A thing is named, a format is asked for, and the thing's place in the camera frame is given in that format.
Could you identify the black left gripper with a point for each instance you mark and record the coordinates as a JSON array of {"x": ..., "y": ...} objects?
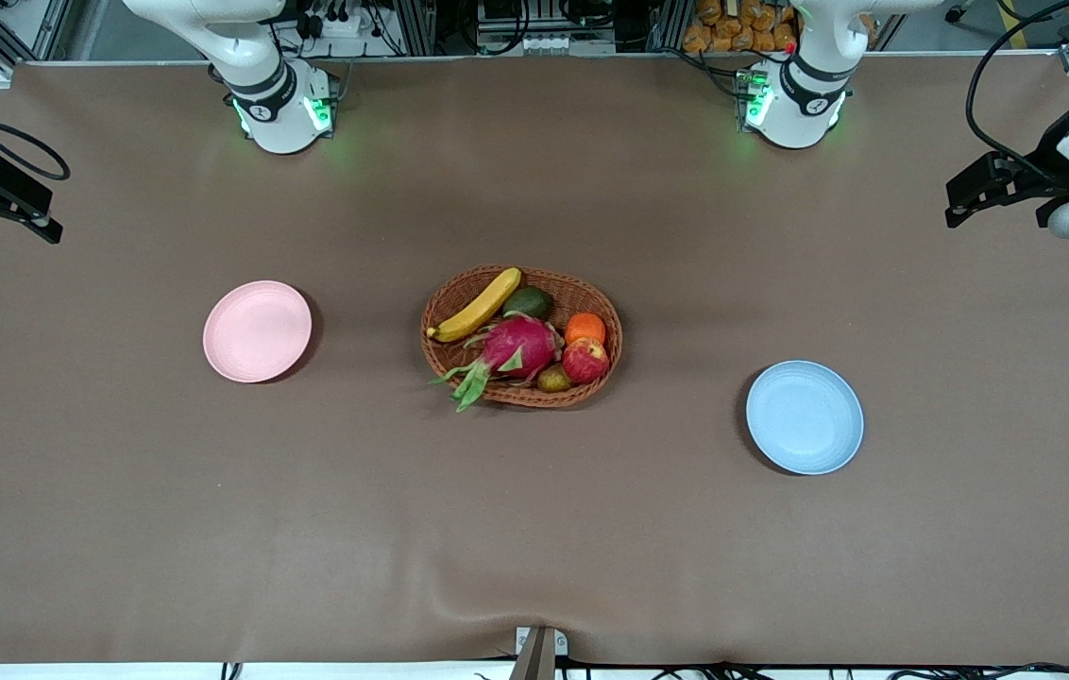
[{"x": 1047, "y": 162}]

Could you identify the red apple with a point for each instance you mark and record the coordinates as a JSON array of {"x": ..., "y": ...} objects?
[{"x": 585, "y": 361}]

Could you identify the yellow banana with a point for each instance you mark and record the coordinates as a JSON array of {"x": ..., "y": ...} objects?
[{"x": 478, "y": 307}]

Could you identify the pink plate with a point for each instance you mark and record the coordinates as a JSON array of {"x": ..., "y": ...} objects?
[{"x": 256, "y": 331}]

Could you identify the light blue plate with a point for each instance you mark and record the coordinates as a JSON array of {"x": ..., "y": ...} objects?
[{"x": 804, "y": 416}]

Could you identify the bag of orange buns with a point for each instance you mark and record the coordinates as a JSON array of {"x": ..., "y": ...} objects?
[{"x": 733, "y": 28}]

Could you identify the white power strip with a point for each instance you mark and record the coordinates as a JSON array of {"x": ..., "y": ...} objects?
[{"x": 346, "y": 24}]

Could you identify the brown wicker basket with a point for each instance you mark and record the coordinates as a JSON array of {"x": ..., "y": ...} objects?
[{"x": 591, "y": 302}]

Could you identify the orange fruit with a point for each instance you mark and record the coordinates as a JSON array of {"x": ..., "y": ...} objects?
[{"x": 585, "y": 328}]

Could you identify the brown-green kiwi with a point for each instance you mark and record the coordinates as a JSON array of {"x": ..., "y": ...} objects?
[{"x": 553, "y": 380}]

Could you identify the green avocado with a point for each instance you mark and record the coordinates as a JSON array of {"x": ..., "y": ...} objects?
[{"x": 530, "y": 302}]

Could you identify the black electronics rack box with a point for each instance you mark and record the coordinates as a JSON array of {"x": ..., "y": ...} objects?
[{"x": 544, "y": 19}]

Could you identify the pink dragon fruit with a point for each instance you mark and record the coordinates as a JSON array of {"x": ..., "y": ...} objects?
[{"x": 520, "y": 345}]

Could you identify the brown table mat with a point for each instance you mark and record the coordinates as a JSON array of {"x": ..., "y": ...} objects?
[{"x": 534, "y": 519}]

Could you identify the grey metal mount bracket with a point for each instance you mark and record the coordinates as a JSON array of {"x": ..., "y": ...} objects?
[{"x": 539, "y": 652}]

